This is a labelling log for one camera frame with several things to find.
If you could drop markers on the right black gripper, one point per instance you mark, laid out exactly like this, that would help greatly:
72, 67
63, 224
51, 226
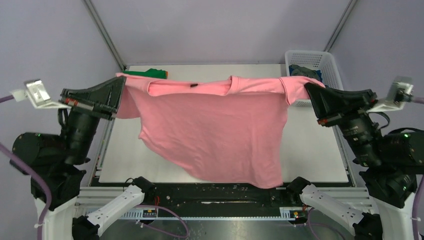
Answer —
333, 104

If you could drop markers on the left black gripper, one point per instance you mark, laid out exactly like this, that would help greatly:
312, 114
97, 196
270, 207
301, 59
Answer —
108, 94

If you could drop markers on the pink t-shirt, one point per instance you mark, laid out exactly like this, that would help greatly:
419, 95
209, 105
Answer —
226, 131

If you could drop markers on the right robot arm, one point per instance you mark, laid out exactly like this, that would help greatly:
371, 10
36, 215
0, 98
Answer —
392, 163

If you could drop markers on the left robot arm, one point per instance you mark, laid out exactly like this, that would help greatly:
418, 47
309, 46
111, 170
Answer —
52, 160

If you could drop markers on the white plastic basket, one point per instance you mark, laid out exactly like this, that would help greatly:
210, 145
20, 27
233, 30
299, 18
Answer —
320, 65

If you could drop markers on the folded green t-shirt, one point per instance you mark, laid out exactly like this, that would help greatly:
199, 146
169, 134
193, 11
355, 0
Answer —
150, 73

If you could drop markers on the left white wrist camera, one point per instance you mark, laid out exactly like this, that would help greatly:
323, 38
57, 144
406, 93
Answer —
36, 93

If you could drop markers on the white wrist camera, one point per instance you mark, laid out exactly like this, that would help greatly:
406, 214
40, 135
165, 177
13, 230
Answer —
400, 93
36, 93

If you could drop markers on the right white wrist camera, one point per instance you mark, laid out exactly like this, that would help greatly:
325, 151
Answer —
400, 93

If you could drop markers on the white slotted cable duct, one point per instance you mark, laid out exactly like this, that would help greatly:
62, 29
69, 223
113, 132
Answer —
282, 215

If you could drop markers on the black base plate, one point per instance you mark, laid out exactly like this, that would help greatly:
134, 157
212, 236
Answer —
222, 199

